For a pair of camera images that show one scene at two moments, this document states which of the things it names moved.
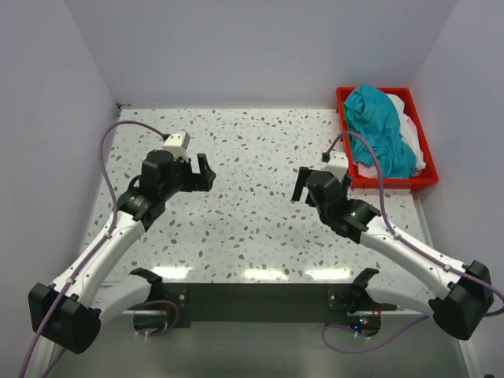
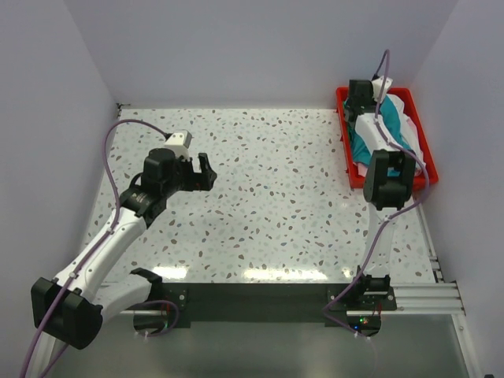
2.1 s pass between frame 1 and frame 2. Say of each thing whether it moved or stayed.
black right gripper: moved
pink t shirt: stayed
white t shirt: stayed
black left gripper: stayed
